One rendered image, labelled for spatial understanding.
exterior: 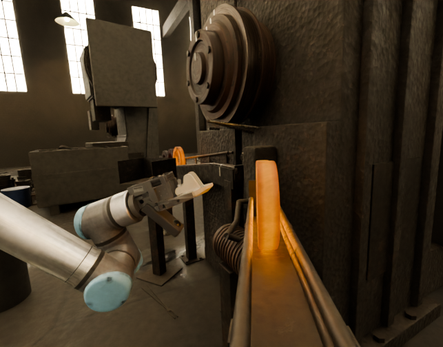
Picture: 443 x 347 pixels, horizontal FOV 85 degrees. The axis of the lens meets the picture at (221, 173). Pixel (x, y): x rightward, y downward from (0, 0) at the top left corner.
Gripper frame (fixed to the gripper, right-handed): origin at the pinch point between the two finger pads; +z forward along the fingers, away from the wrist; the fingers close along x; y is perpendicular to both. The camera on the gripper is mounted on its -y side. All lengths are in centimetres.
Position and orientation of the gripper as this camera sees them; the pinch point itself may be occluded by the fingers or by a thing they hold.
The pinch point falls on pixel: (209, 188)
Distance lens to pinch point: 61.1
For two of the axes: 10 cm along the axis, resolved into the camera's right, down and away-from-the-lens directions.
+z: 9.3, -3.2, -1.8
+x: 1.3, -1.6, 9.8
